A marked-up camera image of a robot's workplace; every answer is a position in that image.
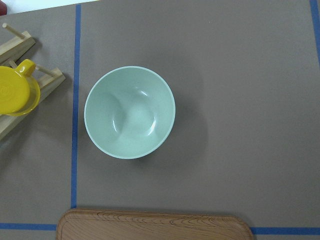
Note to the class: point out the light green bowl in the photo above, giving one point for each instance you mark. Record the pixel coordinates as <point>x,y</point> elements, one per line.
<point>129,112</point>

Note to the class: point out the wooden mug rack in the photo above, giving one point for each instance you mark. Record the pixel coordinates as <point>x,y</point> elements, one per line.
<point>48,79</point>

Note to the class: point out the brown wooden cutting board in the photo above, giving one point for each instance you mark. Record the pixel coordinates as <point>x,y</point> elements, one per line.
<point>111,224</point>

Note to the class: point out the yellow cup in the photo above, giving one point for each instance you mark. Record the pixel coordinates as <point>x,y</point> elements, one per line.
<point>19,92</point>

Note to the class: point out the red cup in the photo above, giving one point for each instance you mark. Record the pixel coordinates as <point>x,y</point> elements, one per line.
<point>3,6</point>

